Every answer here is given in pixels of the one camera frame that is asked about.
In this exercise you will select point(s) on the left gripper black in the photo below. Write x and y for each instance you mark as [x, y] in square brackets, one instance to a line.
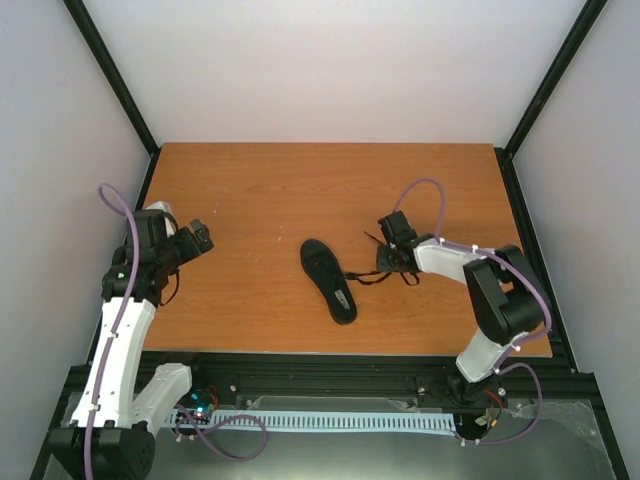
[193, 247]

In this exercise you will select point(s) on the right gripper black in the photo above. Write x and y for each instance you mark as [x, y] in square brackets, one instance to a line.
[383, 263]

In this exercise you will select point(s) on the black shoelace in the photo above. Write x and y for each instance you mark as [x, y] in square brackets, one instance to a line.
[375, 277]

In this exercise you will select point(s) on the black canvas shoe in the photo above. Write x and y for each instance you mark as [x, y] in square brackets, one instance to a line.
[322, 267]

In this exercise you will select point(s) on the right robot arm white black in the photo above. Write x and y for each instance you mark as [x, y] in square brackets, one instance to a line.
[507, 299]

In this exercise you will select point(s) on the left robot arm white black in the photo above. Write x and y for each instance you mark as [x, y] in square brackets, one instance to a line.
[112, 431]

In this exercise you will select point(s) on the left controller board with leds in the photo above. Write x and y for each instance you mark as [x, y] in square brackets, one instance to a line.
[201, 403]

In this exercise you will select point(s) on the right wiring connector bundle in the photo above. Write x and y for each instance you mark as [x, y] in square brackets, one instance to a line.
[492, 414]

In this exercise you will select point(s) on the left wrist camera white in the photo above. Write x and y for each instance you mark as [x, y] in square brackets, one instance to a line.
[163, 208]

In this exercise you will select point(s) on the light blue cable duct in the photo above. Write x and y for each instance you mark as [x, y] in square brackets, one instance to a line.
[323, 422]

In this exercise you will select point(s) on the black aluminium frame base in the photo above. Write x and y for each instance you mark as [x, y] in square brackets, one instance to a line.
[350, 377]

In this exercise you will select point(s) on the left black frame post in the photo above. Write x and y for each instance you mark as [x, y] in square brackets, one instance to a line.
[98, 48]

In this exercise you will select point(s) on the black frame post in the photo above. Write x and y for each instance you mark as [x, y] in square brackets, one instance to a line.
[570, 46]
[98, 48]

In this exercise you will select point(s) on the right black frame post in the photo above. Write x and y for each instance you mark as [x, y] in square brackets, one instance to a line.
[570, 46]

